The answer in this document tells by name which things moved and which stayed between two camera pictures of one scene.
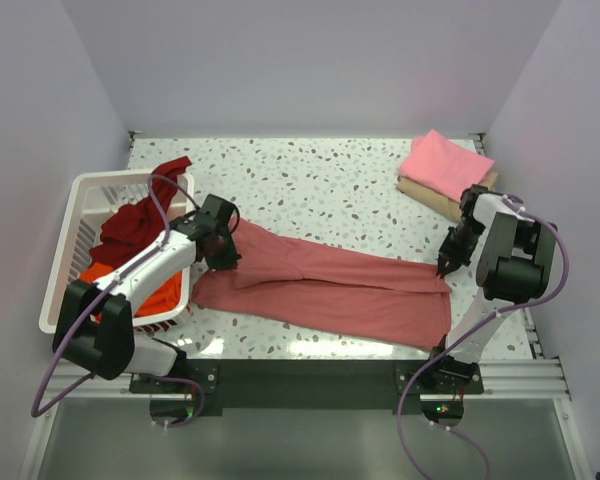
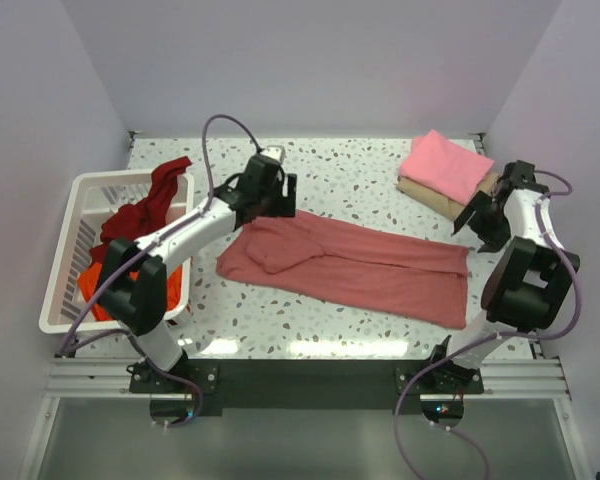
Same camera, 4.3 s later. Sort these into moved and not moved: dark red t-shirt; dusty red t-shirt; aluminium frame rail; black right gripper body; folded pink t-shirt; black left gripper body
Moved: black right gripper body; dusty red t-shirt; black left gripper body
Not moved: dark red t-shirt; aluminium frame rail; folded pink t-shirt
